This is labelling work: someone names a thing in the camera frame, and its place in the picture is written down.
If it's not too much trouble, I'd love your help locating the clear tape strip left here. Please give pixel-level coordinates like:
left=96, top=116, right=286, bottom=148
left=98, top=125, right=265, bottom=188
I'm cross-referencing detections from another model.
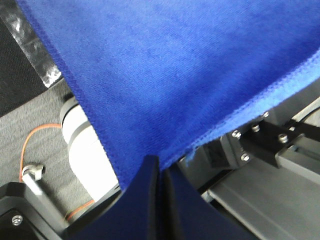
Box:
left=0, top=0, right=62, bottom=88

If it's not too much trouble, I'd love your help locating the black table cloth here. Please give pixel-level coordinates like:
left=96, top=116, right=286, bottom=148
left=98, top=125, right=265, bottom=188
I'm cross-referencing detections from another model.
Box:
left=0, top=19, right=48, bottom=116

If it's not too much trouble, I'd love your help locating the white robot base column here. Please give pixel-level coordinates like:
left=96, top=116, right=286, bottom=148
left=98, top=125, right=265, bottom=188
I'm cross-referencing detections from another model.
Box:
left=59, top=96, right=119, bottom=202

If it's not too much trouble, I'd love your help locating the orange cable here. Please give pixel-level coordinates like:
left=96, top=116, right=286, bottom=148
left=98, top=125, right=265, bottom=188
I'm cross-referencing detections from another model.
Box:
left=19, top=123, right=96, bottom=219

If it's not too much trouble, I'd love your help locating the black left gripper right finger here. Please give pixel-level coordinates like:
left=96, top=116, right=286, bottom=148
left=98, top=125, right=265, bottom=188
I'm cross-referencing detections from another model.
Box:
left=162, top=165, right=253, bottom=240

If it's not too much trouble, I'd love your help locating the blue microfiber towel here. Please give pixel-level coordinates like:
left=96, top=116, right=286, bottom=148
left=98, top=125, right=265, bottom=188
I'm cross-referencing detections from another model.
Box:
left=18, top=0, right=320, bottom=189

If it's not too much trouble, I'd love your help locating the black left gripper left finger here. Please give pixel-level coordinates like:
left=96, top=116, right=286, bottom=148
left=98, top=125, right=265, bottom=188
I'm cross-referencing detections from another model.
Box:
left=67, top=155, right=159, bottom=240

